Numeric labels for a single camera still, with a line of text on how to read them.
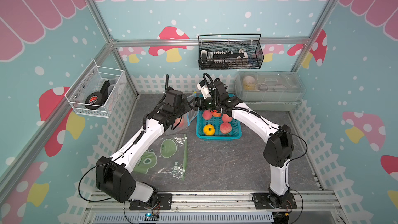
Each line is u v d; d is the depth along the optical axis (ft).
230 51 2.98
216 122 3.37
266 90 3.35
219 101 2.16
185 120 2.84
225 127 3.09
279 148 1.60
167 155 2.90
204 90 2.49
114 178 1.32
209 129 3.03
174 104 1.95
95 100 2.25
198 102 2.39
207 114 3.34
